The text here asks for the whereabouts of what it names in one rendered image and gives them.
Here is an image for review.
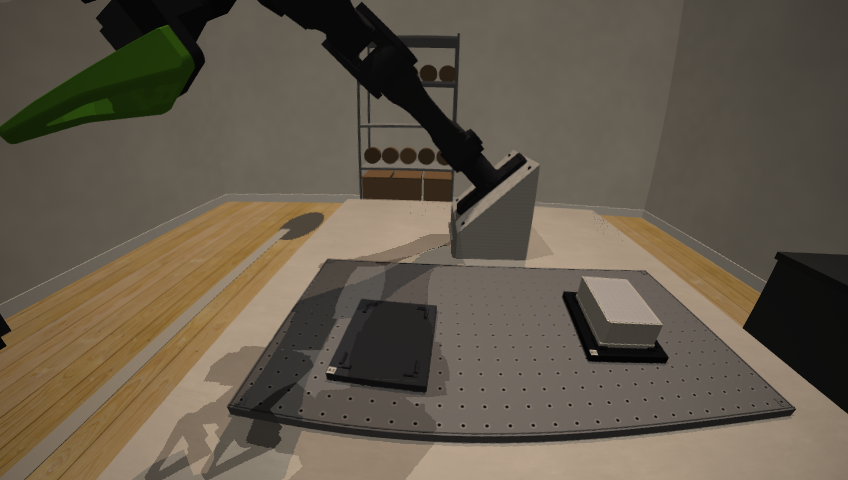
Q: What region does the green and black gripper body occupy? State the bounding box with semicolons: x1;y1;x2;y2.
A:
116;0;213;97

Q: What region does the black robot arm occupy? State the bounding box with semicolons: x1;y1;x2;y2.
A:
96;0;527;215

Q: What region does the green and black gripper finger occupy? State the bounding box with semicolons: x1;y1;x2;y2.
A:
0;25;195;144

